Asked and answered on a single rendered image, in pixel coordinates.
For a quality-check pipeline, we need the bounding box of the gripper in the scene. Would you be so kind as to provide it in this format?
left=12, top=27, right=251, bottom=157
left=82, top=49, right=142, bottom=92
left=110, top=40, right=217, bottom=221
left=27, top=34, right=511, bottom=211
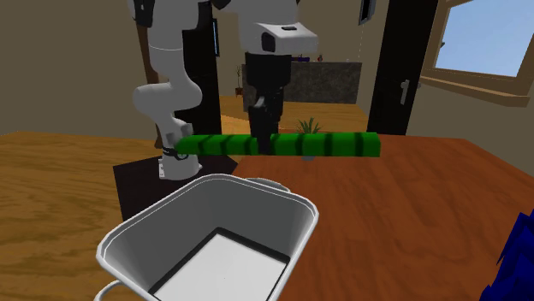
left=244, top=51, right=293, bottom=156

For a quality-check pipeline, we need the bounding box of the green striped long block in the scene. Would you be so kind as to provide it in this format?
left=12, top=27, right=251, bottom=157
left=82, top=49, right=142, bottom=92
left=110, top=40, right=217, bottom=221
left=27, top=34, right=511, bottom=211
left=175, top=132, right=382, bottom=158

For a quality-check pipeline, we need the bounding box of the small green potted plant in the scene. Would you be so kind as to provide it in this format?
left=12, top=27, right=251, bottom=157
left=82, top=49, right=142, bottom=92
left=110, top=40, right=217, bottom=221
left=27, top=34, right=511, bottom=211
left=294, top=117, right=323, bottom=162

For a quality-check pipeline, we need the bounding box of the dark stone counter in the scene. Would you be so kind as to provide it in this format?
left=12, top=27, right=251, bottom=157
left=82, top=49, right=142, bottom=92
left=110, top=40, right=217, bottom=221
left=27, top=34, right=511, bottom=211
left=241, top=61, right=363, bottom=112

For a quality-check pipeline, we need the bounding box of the white rectangular bin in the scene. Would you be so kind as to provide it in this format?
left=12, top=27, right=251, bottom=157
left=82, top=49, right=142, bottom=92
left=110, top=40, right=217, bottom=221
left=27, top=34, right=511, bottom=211
left=93, top=174, right=320, bottom=301

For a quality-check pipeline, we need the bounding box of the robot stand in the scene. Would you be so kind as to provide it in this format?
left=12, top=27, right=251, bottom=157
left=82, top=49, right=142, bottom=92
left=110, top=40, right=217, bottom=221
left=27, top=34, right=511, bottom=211
left=112, top=153, right=240, bottom=222

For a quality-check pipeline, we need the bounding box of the black door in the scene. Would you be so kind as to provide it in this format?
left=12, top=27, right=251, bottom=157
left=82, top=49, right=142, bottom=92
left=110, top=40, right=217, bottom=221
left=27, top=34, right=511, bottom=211
left=366, top=0, right=440, bottom=136

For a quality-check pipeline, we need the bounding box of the blue crumpled object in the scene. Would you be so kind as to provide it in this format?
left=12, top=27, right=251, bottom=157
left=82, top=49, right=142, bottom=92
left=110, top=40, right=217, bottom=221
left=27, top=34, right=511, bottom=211
left=478, top=210, right=534, bottom=301

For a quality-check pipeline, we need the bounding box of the dark wall picture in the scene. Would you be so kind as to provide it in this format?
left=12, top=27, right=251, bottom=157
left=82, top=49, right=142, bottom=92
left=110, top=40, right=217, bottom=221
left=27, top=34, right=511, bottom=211
left=359, top=0, right=372, bottom=26

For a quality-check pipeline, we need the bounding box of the window with wooden frame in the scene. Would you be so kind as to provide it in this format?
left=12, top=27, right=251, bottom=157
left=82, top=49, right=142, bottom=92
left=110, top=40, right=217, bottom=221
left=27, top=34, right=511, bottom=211
left=419, top=0, right=534, bottom=109

